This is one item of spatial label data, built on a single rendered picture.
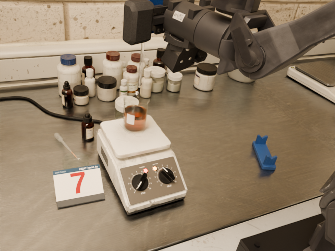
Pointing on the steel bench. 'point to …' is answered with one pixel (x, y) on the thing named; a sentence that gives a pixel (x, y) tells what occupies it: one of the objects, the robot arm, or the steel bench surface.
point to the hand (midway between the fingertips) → (151, 6)
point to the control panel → (153, 189)
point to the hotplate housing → (112, 168)
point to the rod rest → (264, 153)
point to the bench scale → (315, 77)
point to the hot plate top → (134, 138)
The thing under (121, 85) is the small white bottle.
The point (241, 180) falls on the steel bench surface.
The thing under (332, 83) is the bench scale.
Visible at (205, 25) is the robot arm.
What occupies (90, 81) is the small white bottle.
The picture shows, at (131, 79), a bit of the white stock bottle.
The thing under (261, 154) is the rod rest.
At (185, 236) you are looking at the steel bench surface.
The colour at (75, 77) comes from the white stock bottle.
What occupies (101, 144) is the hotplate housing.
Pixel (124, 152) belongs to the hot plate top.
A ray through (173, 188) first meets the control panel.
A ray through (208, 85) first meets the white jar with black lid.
